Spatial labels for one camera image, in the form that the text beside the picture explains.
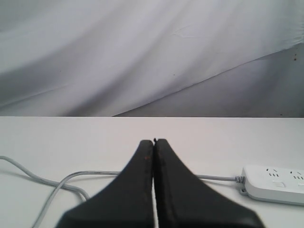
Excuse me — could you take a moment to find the white backdrop cloth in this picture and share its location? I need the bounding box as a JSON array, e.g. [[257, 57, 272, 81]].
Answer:
[[0, 0, 304, 117]]

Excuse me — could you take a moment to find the white power strip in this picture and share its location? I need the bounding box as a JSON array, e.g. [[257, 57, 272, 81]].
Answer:
[[242, 165, 304, 206]]

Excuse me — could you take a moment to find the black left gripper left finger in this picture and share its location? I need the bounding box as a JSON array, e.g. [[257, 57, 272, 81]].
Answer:
[[57, 140, 154, 228]]

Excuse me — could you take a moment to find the grey power cable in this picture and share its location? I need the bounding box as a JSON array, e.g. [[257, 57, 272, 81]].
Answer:
[[0, 155, 245, 228]]

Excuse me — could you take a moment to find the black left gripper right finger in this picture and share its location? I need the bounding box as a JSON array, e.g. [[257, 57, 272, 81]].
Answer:
[[153, 139, 264, 228]]

